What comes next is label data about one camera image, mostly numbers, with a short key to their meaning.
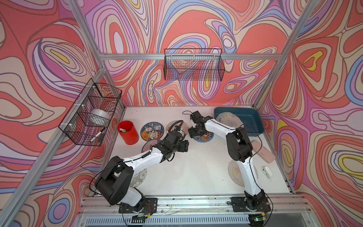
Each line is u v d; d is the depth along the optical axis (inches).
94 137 27.8
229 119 42.5
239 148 22.9
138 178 32.5
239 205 28.5
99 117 27.2
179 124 28.9
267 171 32.3
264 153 35.6
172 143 26.2
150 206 28.3
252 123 43.5
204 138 39.0
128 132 34.6
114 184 16.8
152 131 41.1
